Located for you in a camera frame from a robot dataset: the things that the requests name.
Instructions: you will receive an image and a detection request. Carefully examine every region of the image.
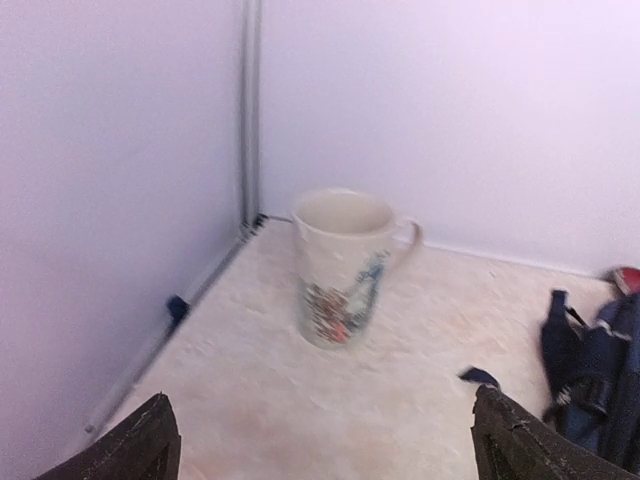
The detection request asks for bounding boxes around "left aluminium corner post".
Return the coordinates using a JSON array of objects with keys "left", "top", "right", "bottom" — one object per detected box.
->
[{"left": 240, "top": 1, "right": 263, "bottom": 238}]

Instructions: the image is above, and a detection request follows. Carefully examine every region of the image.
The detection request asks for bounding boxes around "white ceramic mug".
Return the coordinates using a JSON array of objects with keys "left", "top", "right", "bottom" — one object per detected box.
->
[{"left": 292, "top": 188, "right": 424, "bottom": 350}]

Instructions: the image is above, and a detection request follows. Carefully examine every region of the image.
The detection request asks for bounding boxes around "red floral plate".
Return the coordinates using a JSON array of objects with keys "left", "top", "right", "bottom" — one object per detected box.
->
[{"left": 609, "top": 266, "right": 640, "bottom": 296}]

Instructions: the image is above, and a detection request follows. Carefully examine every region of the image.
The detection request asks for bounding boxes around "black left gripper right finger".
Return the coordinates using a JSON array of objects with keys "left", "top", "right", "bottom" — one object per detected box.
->
[{"left": 471, "top": 385, "right": 636, "bottom": 480}]

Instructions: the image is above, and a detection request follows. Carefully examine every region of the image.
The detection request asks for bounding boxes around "navy blue backpack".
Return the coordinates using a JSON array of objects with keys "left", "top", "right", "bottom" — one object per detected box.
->
[{"left": 459, "top": 290, "right": 639, "bottom": 479}]

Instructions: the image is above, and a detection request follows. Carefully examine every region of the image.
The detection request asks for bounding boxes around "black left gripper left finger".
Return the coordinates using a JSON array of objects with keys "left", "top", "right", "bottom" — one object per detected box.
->
[{"left": 38, "top": 393, "right": 181, "bottom": 480}]

